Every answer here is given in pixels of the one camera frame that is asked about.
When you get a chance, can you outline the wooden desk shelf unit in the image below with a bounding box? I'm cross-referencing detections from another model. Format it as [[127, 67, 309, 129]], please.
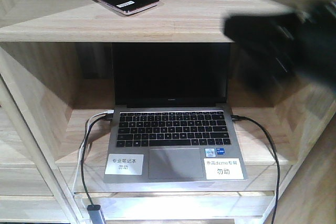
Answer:
[[1, 0, 335, 223]]

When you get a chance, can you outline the silver laptop computer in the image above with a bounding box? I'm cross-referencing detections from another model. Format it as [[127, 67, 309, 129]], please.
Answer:
[[104, 42, 247, 184]]

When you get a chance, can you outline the grey usb hub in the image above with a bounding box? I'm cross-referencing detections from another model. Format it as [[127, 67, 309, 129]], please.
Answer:
[[87, 205, 106, 224]]

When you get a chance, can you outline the black laptop cable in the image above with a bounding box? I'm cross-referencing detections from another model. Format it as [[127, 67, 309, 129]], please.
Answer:
[[80, 116, 113, 209]]

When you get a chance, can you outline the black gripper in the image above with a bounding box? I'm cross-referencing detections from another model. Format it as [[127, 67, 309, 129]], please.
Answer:
[[223, 1, 335, 91]]

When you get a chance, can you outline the white laptop cable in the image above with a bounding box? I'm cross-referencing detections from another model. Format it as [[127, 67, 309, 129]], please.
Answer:
[[71, 109, 115, 196]]

